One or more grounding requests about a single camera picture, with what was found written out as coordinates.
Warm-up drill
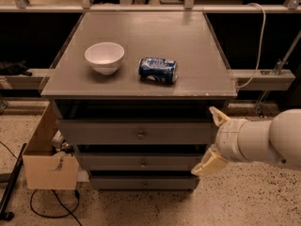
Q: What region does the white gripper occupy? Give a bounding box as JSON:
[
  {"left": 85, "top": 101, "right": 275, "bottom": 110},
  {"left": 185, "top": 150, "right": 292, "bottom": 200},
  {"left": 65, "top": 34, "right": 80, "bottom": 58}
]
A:
[{"left": 191, "top": 106, "right": 246, "bottom": 177}]

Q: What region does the grey top drawer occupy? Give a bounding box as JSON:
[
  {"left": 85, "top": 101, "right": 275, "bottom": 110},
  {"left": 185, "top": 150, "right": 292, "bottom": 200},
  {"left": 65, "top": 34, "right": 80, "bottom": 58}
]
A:
[{"left": 56, "top": 120, "right": 217, "bottom": 145}]

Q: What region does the grey drawer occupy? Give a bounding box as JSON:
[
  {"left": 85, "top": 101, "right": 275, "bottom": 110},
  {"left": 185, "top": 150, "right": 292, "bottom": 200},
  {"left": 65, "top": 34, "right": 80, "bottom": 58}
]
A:
[
  {"left": 89, "top": 176, "right": 198, "bottom": 190},
  {"left": 56, "top": 120, "right": 217, "bottom": 145},
  {"left": 76, "top": 153, "right": 203, "bottom": 171}
]

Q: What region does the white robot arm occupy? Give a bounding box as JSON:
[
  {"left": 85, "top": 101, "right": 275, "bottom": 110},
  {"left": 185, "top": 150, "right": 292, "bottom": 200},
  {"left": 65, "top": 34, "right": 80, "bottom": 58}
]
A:
[{"left": 191, "top": 106, "right": 301, "bottom": 177}]

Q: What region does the grey drawer cabinet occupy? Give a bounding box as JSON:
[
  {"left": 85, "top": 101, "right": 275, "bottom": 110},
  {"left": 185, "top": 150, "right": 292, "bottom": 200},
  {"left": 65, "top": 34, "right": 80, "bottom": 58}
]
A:
[{"left": 41, "top": 11, "right": 237, "bottom": 179}]

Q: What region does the grey middle drawer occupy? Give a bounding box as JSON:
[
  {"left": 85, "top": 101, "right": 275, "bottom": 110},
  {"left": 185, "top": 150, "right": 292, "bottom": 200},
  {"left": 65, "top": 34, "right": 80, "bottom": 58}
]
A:
[{"left": 76, "top": 153, "right": 203, "bottom": 171}]

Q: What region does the grey bottom drawer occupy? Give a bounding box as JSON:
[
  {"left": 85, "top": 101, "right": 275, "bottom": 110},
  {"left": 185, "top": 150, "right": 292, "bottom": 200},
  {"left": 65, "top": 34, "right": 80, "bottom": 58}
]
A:
[{"left": 89, "top": 176, "right": 198, "bottom": 190}]

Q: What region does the blue crushed soda can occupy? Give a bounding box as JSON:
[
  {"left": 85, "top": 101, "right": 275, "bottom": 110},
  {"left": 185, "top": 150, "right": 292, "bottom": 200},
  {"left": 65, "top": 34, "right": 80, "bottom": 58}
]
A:
[{"left": 138, "top": 57, "right": 178, "bottom": 84}]

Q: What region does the metal diagonal strut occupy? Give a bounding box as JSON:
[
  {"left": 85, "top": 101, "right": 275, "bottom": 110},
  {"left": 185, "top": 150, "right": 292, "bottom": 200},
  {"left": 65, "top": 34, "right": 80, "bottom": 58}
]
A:
[{"left": 255, "top": 29, "right": 301, "bottom": 118}]

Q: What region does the white bowl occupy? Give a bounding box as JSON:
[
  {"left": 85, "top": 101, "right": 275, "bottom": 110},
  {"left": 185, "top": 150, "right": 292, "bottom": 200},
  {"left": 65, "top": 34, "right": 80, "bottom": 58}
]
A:
[{"left": 84, "top": 42, "right": 125, "bottom": 75}]

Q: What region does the cardboard box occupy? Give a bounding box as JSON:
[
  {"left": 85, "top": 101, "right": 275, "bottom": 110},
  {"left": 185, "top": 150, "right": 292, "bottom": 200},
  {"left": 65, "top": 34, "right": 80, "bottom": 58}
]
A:
[{"left": 23, "top": 104, "right": 79, "bottom": 190}]

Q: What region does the black floor bar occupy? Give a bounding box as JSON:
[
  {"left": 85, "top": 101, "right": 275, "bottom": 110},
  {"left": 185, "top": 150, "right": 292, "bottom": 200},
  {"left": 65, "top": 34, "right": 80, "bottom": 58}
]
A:
[{"left": 0, "top": 143, "right": 26, "bottom": 221}]

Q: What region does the white hanging cable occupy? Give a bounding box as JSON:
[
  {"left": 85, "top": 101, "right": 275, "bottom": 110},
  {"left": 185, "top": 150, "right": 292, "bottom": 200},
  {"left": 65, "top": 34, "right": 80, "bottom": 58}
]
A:
[{"left": 234, "top": 2, "right": 267, "bottom": 90}]

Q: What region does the black floor cable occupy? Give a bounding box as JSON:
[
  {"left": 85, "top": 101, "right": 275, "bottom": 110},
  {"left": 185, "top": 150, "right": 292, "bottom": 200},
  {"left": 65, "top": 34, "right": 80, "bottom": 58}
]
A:
[{"left": 29, "top": 188, "right": 83, "bottom": 226}]

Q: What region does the black object on rail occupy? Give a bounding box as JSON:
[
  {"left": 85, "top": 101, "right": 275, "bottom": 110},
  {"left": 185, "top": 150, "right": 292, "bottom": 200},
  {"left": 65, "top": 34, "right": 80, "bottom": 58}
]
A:
[{"left": 0, "top": 60, "right": 32, "bottom": 76}]

